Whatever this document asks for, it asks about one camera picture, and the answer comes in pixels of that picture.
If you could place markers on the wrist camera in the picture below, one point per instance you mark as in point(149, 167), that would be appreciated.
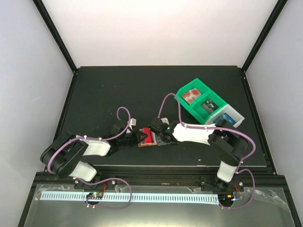
point(158, 126)
point(131, 125)

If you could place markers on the black frame post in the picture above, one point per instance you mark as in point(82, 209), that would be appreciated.
point(274, 15)
point(55, 33)

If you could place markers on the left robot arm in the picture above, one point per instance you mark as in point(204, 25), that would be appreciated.
point(63, 156)

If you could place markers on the red card stack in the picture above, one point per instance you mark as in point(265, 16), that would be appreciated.
point(191, 95)

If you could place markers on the left black frame post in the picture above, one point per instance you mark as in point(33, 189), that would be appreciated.
point(55, 33)

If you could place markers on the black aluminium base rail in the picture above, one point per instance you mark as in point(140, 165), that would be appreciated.
point(207, 181)

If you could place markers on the white bin with blue cards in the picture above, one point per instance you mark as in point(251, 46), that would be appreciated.
point(227, 113)

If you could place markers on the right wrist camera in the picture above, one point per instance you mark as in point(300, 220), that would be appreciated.
point(158, 126)

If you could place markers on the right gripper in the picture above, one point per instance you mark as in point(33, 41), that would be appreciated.
point(160, 142)

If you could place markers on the blue card stack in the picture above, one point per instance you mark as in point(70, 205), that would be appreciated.
point(225, 117)

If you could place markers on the brown leather card holder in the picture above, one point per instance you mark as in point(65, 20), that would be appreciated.
point(146, 145)

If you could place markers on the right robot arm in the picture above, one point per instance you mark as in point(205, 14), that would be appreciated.
point(221, 136)

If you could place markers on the right circuit board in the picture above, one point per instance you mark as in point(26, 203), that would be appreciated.
point(230, 197)

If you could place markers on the white slotted cable duct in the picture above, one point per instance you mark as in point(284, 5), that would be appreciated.
point(133, 197)

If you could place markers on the green bin with black cards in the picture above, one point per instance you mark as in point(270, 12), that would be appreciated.
point(199, 113)

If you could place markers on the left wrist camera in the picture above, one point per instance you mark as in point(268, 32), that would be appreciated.
point(131, 125)

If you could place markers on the circuit board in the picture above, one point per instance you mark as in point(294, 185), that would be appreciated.
point(230, 197)
point(94, 196)

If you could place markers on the green bin with red cards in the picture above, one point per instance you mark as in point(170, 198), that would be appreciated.
point(196, 83)

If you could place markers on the black card stack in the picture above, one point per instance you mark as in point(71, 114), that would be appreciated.
point(209, 106)

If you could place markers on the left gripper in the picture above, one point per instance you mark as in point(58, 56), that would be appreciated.
point(137, 137)

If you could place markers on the left circuit board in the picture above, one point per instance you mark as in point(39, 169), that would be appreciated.
point(94, 196)

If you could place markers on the right black frame post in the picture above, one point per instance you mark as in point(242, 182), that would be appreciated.
point(274, 15)

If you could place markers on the red credit card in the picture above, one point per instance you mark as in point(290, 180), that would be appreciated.
point(143, 136)
point(150, 139)

